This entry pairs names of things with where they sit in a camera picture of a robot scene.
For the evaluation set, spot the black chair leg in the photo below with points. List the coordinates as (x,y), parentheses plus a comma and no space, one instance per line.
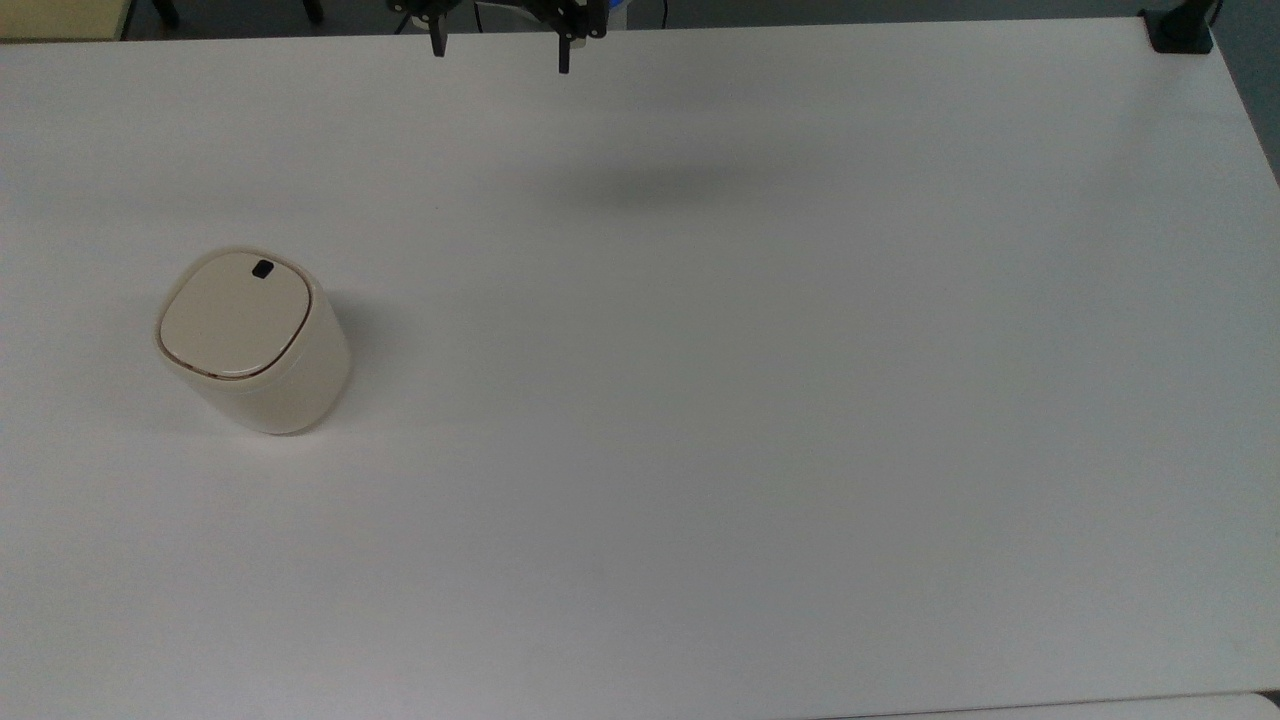
(313,10)
(166,12)

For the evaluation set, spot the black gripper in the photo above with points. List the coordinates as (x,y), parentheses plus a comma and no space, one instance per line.
(575,12)

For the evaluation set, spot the cream trash bin with lid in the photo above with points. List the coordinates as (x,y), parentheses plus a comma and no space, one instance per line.
(262,340)

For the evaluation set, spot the black table clamp mount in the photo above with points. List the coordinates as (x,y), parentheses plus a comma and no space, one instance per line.
(1180,30)

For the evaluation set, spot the yellow wooden furniture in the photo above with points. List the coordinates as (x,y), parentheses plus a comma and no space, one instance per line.
(60,17)

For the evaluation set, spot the white adjacent table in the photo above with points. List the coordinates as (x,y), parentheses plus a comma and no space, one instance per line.
(1100,708)

